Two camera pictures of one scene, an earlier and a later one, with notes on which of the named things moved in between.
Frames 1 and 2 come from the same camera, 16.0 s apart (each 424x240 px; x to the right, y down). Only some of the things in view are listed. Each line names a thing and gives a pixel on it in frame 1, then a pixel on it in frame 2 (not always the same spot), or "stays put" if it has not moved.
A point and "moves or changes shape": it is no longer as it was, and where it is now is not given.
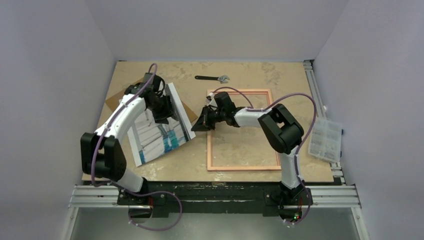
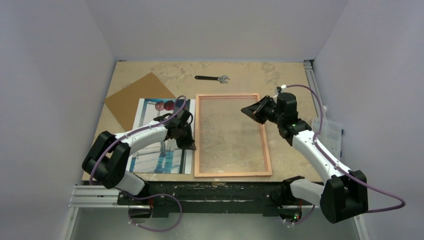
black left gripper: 162,118 → 188,144
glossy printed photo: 149,139 moves or changes shape
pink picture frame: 277,153 → 196,164
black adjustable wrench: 222,79 stays put
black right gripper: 209,117 → 260,110
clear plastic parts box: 325,141 stays put
